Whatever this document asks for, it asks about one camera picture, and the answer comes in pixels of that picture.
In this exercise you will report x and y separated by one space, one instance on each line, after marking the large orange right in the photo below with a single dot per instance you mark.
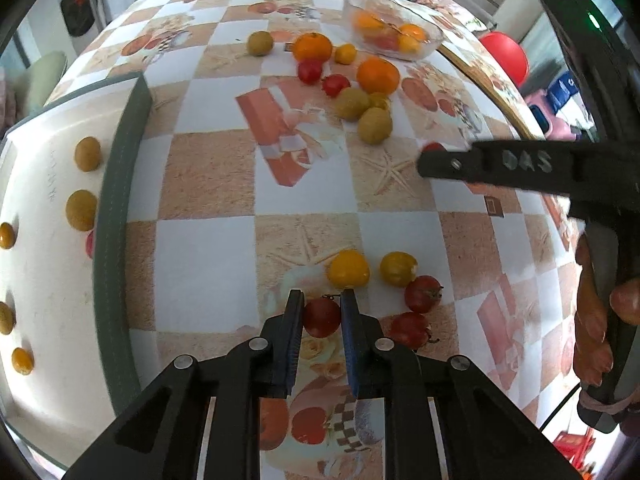
376 75

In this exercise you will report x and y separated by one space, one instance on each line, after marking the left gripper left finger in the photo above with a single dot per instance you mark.
200 419

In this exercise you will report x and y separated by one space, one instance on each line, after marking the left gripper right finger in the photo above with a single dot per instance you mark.
442 419

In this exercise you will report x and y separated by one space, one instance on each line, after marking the white tray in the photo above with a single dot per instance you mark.
54 392

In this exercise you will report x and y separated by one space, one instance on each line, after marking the long wooden board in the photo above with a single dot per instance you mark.
493 82

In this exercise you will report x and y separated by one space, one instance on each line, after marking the green-brown round fruit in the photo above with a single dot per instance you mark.
80 210

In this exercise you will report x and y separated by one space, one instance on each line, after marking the red round chair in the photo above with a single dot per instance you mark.
509 55

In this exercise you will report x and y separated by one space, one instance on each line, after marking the glass fruit bowl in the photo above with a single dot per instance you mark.
390 28

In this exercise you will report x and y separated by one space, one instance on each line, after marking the yellow tomato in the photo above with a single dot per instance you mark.
348 269

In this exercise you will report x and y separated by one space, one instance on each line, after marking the red cherry tomato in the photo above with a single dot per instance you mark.
321 317

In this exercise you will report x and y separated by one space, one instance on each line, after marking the green cushion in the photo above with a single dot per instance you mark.
40 80

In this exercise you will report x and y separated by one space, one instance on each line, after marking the pink plastic stool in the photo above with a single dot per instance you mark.
545 106

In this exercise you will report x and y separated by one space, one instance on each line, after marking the white washing machine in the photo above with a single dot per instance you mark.
84 21

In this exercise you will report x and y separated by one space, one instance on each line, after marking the right hand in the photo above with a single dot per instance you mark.
593 356

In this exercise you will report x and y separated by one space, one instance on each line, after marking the large orange left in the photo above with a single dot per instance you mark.
312 46

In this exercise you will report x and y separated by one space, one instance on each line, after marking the large orange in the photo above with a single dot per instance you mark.
376 75
312 46

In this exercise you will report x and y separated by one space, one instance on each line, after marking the checkered printed tablecloth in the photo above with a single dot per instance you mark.
248 185

